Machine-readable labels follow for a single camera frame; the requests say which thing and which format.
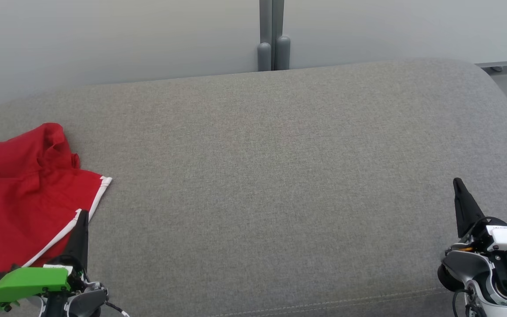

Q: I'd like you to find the grey fabric sofa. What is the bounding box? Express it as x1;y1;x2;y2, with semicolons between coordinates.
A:
0;57;507;317

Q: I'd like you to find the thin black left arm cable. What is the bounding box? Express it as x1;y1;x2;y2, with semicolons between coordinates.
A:
103;301;130;317

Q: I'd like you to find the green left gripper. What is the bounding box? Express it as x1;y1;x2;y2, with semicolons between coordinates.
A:
0;210;89;310

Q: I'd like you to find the red shorts white trim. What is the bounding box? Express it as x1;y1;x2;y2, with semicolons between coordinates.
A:
0;122;112;304

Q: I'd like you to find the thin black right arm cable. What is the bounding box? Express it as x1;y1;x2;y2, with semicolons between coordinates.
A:
451;287;478;317

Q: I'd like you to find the grey wall partition post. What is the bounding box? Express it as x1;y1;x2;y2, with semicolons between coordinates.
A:
257;0;291;72

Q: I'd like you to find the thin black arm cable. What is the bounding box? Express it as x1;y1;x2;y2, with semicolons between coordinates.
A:
103;301;130;317
451;287;478;317

